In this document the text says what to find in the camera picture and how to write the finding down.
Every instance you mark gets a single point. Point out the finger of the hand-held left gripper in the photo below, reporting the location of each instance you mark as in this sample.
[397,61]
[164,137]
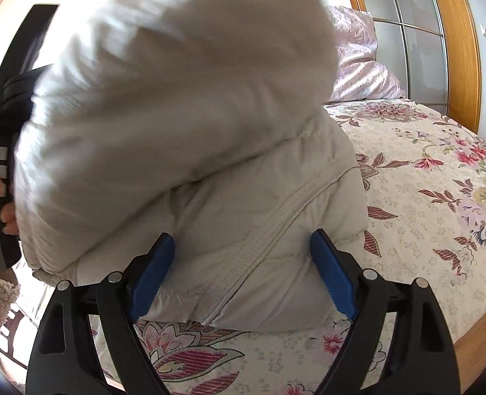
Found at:
[31,41]

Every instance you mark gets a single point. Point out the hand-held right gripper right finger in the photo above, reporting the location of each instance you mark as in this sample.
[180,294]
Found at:
[333,271]

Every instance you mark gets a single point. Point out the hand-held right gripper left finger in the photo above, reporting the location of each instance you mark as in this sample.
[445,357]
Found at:
[152,279]

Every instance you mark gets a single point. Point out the white puffer jacket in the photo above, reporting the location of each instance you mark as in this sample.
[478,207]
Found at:
[177,131]

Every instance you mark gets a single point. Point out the floral quilt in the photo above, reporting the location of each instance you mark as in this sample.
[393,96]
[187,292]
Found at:
[411,173]

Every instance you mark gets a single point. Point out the dark wooden chair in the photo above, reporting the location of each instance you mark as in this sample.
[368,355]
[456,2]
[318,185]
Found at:
[12,333]

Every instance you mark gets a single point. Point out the lilac floral pillow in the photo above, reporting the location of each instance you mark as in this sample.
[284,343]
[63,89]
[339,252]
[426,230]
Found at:
[362,70]

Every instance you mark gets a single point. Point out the wooden frosted glass sliding door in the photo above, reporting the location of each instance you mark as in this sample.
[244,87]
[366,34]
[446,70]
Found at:
[415,28]

